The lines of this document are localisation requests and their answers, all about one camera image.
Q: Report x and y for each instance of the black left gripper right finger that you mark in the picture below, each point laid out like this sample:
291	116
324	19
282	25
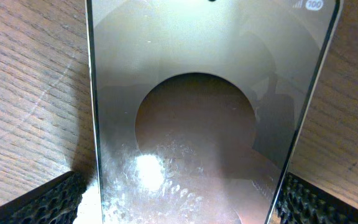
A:
304	203

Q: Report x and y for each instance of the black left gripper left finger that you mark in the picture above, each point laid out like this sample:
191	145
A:
55	202

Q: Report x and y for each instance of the black Galaxy smartphone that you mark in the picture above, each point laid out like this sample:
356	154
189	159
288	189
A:
198	104

